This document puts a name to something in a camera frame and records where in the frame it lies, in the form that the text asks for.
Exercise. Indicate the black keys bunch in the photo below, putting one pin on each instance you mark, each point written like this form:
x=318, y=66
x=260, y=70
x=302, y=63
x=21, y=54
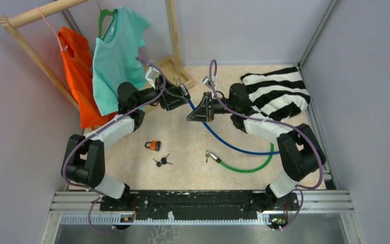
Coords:
x=162, y=161

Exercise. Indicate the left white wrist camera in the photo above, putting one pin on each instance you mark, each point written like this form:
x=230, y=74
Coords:
x=151, y=74

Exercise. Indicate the pink hanger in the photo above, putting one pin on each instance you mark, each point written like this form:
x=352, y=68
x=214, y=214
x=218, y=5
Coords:
x=52, y=28

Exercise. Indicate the blue cable lock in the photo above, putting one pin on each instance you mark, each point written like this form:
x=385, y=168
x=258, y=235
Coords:
x=220, y=139

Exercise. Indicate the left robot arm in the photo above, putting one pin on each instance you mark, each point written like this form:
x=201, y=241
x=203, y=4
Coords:
x=84, y=160

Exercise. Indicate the black white striped cloth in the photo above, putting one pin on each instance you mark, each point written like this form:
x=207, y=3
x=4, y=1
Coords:
x=279, y=94

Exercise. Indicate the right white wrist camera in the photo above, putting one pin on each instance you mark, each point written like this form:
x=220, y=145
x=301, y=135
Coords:
x=210, y=82

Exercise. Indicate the wooden clothes rack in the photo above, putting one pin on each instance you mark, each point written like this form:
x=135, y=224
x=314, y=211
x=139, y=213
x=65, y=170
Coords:
x=171, y=64

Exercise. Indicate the orange garment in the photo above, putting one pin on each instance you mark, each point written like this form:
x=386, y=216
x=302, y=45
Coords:
x=77, y=61

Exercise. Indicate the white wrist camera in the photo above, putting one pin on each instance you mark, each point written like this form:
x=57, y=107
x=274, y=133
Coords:
x=151, y=74
x=210, y=82

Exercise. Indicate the orange padlock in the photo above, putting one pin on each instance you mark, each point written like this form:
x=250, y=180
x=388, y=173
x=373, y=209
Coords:
x=153, y=145

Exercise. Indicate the green cable lock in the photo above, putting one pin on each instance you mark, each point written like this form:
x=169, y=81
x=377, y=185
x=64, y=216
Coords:
x=243, y=161

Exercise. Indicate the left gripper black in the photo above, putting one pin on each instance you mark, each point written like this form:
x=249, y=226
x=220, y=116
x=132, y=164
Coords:
x=173, y=96

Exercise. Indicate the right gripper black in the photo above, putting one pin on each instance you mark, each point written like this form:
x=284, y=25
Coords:
x=203, y=113

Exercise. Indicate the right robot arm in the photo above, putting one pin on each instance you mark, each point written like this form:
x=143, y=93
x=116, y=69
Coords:
x=299, y=150

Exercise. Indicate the teal t-shirt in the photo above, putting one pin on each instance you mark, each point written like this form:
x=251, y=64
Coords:
x=114, y=59

